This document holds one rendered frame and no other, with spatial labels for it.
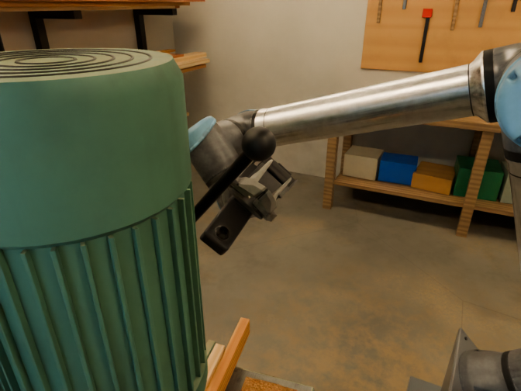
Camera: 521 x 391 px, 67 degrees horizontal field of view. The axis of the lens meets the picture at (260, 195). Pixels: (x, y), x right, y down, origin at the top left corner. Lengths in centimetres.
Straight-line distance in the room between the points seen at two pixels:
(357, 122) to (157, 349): 56
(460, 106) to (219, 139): 43
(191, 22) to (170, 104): 394
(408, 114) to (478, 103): 11
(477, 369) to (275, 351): 121
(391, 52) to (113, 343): 333
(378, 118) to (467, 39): 274
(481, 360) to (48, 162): 98
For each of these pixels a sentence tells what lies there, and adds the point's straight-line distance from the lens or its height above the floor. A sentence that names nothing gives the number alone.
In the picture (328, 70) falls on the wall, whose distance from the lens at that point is 364.
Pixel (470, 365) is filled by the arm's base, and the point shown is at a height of 82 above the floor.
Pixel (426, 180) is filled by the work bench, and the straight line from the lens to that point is 323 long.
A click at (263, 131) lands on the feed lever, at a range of 38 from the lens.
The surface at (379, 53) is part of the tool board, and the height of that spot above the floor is 118.
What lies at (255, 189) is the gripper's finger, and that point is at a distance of 50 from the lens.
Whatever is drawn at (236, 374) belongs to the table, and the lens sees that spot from 83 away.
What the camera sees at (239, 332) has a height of 94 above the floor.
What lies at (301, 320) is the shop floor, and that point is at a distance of 223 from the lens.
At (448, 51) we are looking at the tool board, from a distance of 346.
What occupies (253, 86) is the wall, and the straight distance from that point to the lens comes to 393.
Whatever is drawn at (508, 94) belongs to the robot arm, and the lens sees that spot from 56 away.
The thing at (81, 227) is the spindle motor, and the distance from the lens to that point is 25.
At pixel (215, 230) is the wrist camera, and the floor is 123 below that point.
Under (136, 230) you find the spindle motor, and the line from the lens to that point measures 26.
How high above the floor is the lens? 154
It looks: 26 degrees down
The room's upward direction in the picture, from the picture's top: straight up
